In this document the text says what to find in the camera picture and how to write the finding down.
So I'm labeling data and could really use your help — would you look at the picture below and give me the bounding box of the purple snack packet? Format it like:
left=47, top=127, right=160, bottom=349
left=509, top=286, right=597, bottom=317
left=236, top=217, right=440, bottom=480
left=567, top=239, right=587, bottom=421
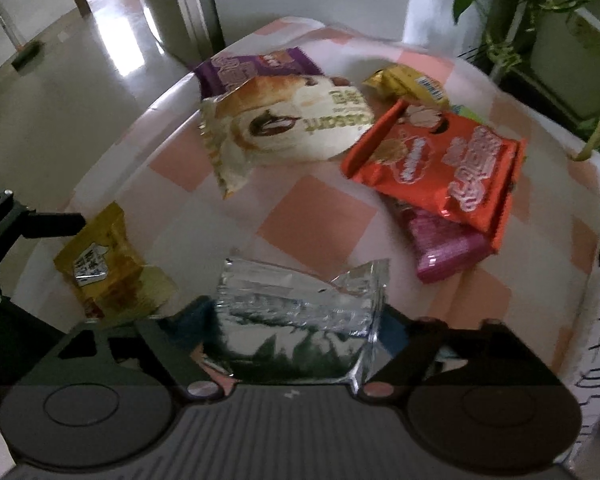
left=194, top=46, right=323, bottom=98

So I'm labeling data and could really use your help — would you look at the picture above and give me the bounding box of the cardboard box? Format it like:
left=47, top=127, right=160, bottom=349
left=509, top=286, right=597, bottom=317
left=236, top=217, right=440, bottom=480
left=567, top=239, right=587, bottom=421
left=560, top=150, right=600, bottom=476

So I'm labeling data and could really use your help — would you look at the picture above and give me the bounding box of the green pothos plant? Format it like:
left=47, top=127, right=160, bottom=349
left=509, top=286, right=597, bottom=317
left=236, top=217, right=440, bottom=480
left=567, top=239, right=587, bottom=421
left=410, top=0, right=600, bottom=162

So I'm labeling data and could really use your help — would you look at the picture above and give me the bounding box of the white plant pot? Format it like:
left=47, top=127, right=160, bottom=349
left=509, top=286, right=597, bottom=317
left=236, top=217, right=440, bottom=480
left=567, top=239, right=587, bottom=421
left=402, top=0, right=491, bottom=58

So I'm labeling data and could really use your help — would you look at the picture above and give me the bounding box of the white rectangular planter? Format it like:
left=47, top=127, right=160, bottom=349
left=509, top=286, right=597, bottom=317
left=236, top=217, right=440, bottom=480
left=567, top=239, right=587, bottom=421
left=530, top=5, right=600, bottom=117

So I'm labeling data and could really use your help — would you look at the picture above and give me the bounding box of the white chest freezer green print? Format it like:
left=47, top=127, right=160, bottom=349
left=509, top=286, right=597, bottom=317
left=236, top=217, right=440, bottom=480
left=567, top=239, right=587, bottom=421
left=202, top=0, right=416, bottom=53

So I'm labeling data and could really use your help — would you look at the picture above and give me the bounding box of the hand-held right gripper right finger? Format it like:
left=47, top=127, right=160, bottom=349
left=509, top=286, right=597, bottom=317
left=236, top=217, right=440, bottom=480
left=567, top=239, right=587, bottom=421
left=357, top=305, right=556, bottom=402

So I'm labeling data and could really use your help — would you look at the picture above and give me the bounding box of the green snack packet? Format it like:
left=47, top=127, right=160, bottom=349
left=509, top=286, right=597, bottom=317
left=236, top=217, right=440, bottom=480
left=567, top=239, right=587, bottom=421
left=450, top=102, right=487, bottom=123

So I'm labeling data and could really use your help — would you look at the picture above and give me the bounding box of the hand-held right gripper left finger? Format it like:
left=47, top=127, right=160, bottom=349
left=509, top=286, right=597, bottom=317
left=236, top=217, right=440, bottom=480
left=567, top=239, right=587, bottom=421
left=45, top=296, right=231, bottom=402

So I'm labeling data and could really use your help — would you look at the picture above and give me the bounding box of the silver foil snack packet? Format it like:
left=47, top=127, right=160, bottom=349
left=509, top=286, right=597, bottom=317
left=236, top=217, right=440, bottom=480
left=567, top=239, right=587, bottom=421
left=200, top=257, right=392, bottom=394

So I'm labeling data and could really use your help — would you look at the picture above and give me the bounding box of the stainless steel cabinet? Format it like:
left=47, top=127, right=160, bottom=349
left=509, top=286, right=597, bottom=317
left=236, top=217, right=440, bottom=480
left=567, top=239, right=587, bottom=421
left=130, top=0, right=226, bottom=58

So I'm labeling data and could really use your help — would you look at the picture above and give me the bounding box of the white croissant packet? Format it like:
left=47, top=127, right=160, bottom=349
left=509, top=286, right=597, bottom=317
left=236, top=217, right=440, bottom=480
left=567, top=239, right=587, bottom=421
left=197, top=74, right=376, bottom=200

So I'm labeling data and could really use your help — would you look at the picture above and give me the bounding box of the pink snack packet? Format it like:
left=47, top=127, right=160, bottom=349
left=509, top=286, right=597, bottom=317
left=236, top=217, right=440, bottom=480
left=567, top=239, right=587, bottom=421
left=390, top=195, right=491, bottom=285

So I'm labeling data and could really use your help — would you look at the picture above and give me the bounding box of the yellow snack packet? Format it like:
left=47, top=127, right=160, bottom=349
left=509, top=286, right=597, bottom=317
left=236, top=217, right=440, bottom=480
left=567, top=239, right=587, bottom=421
left=54, top=202, right=177, bottom=323
left=362, top=64, right=451, bottom=111

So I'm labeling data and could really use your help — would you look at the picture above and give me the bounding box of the orange red snack packet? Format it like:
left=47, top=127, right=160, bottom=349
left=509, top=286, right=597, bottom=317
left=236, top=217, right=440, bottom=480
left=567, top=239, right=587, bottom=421
left=341, top=99, right=528, bottom=253

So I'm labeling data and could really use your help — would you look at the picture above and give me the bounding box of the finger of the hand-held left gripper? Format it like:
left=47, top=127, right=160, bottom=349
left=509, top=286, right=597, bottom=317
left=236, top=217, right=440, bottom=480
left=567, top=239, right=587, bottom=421
left=22, top=211, right=88, bottom=242
left=0, top=295, right=86, bottom=346

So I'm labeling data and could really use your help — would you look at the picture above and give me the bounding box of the pink white checked tablecloth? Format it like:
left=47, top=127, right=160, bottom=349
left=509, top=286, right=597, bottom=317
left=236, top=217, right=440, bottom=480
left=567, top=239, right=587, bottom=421
left=5, top=16, right=600, bottom=396

